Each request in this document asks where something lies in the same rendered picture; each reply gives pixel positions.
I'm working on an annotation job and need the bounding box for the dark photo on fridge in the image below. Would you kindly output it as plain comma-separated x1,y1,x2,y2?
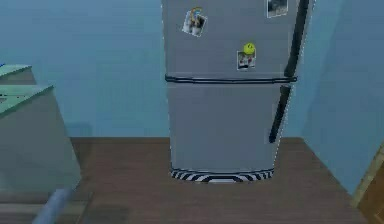
266,0,289,19

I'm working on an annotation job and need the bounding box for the black short fridge handle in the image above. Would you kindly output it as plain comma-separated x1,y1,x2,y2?
268,84,292,144

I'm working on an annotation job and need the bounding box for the grey fridge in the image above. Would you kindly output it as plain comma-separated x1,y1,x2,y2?
161,0,315,184

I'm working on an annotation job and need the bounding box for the black long fridge handle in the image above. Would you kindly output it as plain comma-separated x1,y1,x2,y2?
283,0,311,78

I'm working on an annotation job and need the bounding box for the photo with yellow clip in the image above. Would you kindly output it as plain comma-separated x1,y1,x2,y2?
181,6,208,38

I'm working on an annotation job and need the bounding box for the wooden room door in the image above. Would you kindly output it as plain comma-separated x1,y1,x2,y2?
350,142,384,224

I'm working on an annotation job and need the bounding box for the photo with yellow smiley magnet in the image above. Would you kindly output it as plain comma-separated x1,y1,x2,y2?
236,42,257,71

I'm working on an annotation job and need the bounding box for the grey cabinet with green top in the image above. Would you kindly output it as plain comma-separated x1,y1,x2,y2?
0,63,82,194

